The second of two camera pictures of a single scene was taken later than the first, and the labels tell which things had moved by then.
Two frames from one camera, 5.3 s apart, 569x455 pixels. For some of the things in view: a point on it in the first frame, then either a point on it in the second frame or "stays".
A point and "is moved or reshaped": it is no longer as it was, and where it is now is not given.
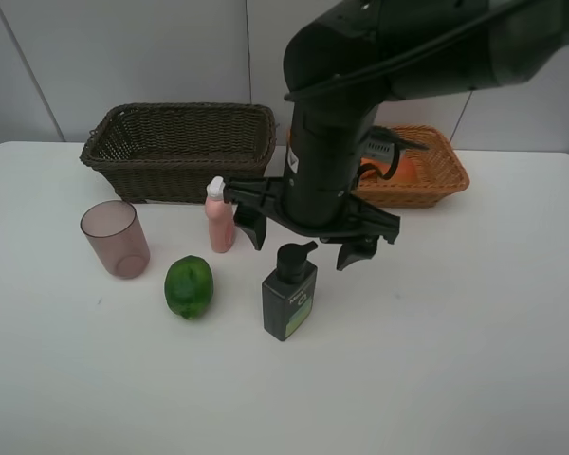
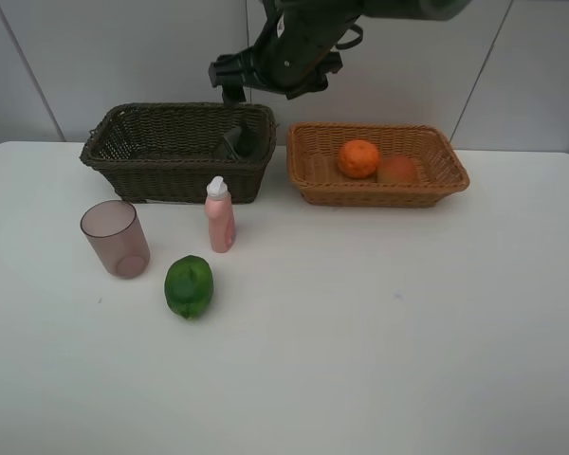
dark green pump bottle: [289, 294] → [242, 141]
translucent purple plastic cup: [112, 230] stays
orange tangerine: [406, 170] is moved or reshaped
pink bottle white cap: [220, 216] stays
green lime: [189, 286] stays
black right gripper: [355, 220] → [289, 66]
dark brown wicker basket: [167, 152] stays
